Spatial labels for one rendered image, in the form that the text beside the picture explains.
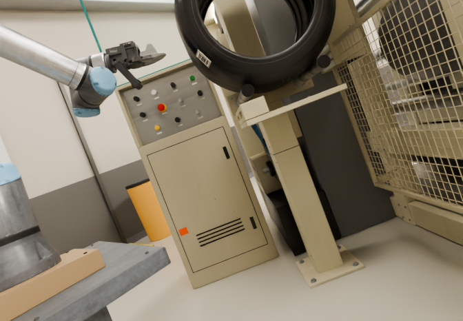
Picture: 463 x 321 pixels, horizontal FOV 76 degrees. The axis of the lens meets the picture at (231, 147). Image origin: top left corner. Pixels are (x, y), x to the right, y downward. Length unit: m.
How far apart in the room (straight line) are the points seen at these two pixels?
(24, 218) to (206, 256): 1.23
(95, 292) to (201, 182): 1.19
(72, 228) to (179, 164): 2.11
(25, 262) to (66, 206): 2.87
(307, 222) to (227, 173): 0.55
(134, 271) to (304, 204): 0.97
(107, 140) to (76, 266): 3.17
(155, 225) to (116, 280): 2.73
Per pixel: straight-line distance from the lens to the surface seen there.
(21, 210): 0.84
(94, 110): 1.18
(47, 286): 0.77
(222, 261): 1.89
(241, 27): 1.48
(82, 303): 0.67
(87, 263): 0.78
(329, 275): 1.57
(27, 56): 1.06
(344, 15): 1.52
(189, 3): 1.12
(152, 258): 0.70
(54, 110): 3.84
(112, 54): 1.23
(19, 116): 3.78
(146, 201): 3.34
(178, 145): 1.76
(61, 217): 3.65
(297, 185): 1.45
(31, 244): 0.83
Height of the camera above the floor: 0.78
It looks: 2 degrees down
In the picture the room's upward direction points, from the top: 21 degrees counter-clockwise
